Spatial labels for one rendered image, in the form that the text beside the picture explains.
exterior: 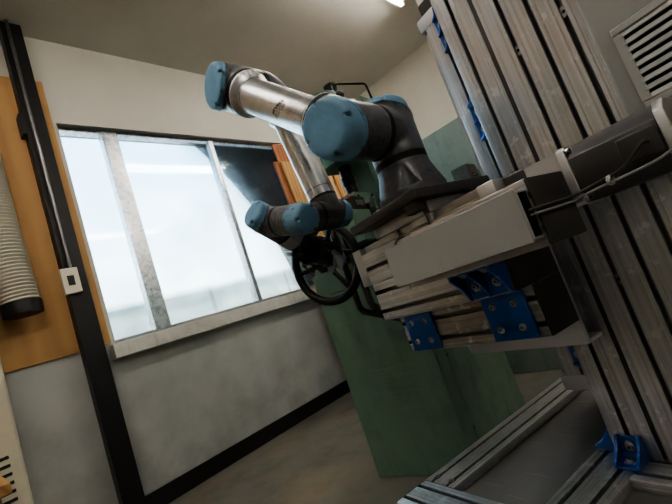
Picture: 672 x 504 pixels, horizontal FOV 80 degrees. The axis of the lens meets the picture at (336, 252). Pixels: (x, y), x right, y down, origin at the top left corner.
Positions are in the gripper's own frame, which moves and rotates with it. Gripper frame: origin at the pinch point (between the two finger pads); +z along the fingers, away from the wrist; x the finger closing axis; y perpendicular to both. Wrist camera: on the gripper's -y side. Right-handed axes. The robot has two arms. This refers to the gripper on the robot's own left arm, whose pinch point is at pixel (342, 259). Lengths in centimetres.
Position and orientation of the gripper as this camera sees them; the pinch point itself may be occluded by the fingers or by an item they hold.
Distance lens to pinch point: 122.9
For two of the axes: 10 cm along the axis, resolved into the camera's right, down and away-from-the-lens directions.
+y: 0.0, 8.5, -5.2
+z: 6.5, 4.0, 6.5
